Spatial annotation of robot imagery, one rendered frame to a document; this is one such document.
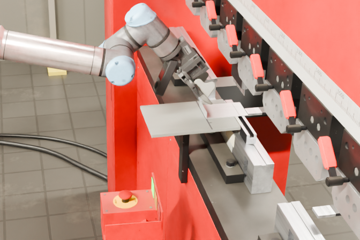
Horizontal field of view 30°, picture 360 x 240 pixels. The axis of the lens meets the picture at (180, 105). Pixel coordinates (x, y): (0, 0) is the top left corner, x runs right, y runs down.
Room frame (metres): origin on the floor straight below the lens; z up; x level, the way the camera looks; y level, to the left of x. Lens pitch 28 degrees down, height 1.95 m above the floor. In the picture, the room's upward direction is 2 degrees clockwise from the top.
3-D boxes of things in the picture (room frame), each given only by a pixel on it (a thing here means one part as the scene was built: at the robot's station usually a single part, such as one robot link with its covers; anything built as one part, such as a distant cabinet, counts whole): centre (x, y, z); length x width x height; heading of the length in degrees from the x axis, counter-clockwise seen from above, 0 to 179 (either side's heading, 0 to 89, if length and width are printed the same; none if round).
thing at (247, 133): (1.75, -0.18, 0.98); 0.20 x 0.03 x 0.03; 15
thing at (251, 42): (1.62, -0.21, 1.26); 0.15 x 0.09 x 0.17; 15
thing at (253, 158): (1.74, -0.19, 0.92); 0.39 x 0.06 x 0.10; 15
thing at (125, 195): (1.62, 0.15, 0.79); 0.04 x 0.04 x 0.04
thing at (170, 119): (1.75, -0.03, 1.00); 0.26 x 0.18 x 0.01; 105
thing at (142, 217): (1.57, 0.13, 0.75); 0.20 x 0.16 x 0.18; 11
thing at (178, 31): (2.32, -0.03, 0.92); 0.50 x 0.06 x 0.10; 15
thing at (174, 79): (2.36, 0.04, 0.89); 0.30 x 0.05 x 0.03; 15
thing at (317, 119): (1.23, -0.31, 1.26); 0.15 x 0.09 x 0.17; 15
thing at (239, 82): (1.79, -0.17, 1.13); 0.10 x 0.02 x 0.10; 15
